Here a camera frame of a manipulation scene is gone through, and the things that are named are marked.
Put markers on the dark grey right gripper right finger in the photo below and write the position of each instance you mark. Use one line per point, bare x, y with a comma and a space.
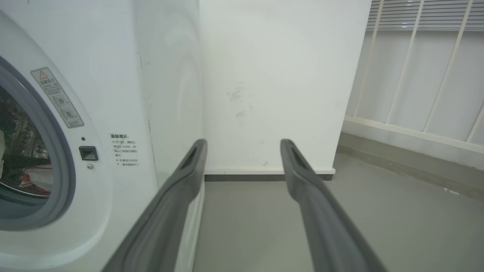
325, 223

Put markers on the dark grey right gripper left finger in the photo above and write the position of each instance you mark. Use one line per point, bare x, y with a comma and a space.
162, 219

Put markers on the white front-loading washing machine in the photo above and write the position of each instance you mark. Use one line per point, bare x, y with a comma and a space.
106, 113

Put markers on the black door latch socket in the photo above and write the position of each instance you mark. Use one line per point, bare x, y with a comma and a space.
88, 153

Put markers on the grey rubber door gasket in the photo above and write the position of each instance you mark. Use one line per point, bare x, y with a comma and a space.
56, 158

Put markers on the white and red garment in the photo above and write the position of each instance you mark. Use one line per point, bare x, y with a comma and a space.
38, 179

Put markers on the warning sticker with triangle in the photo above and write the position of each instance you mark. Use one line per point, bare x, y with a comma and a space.
57, 97

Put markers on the grey window blind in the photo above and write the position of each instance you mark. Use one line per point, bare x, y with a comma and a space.
427, 14

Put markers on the white window frame with bars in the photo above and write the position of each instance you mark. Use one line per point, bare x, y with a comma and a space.
412, 94

